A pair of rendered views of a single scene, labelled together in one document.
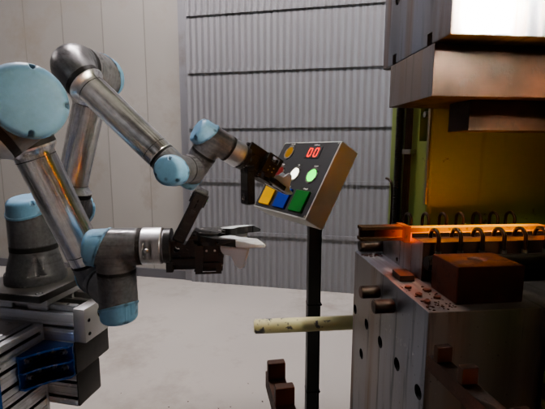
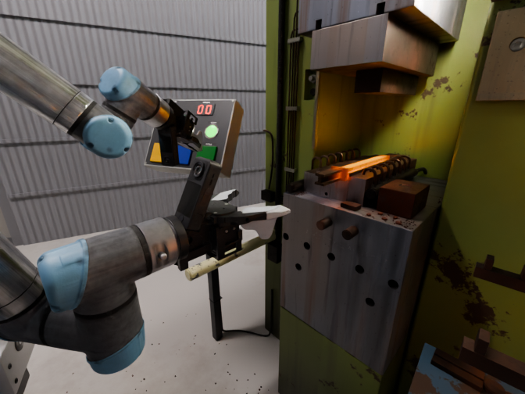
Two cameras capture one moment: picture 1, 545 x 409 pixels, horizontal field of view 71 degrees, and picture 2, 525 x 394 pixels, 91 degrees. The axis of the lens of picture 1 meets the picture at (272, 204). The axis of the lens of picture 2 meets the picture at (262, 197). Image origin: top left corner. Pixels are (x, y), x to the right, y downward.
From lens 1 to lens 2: 51 cm
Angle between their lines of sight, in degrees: 39
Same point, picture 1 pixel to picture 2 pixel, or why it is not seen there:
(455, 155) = (328, 111)
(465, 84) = (394, 54)
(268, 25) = not seen: outside the picture
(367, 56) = (170, 24)
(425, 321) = (407, 238)
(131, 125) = (21, 66)
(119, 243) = (120, 260)
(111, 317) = (123, 360)
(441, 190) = (322, 137)
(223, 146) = (148, 103)
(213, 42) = not seen: outside the picture
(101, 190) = not seen: outside the picture
